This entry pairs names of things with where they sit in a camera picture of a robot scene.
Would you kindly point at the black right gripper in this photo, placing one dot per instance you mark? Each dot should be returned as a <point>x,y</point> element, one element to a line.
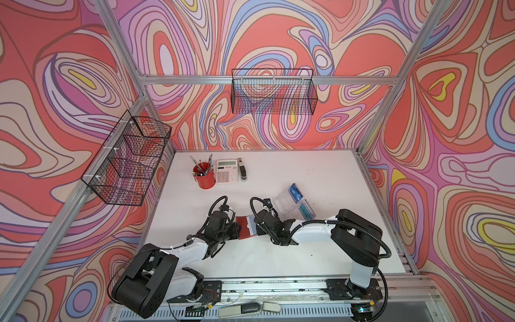
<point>260,231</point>

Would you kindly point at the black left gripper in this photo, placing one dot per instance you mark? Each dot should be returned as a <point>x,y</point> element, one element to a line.
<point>234,227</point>

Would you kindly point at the red leather card holder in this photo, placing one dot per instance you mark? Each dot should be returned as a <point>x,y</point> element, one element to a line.
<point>248,227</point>

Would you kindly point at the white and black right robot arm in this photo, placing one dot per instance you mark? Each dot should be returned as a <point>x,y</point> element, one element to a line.
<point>358,238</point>

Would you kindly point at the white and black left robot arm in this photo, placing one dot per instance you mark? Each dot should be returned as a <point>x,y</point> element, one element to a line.
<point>156,274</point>

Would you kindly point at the clear plastic card tray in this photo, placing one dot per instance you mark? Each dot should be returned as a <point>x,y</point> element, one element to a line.
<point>286,208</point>

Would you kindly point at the teal credit card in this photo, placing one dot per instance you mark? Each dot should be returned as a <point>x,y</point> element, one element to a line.
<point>306,211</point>

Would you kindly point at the beige and black stapler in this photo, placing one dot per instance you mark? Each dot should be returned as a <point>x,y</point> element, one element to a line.
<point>242,170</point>

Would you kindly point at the pink desk calculator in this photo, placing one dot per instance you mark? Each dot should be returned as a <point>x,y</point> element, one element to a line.
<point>227,172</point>

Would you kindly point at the red metal pen bucket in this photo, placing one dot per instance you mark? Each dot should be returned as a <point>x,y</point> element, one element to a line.
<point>204,175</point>

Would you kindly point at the grey pencil in bucket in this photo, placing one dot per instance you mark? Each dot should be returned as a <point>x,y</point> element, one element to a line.
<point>197,163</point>

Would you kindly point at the black wire basket on left wall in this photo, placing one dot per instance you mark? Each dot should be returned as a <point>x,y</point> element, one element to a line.
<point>123,169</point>

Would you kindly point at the black wire basket on wall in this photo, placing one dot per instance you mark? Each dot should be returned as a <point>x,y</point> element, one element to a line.
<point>123,169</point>
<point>277,91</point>

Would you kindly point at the black wire basket on back wall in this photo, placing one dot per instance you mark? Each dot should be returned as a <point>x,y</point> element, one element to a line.
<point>277,91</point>

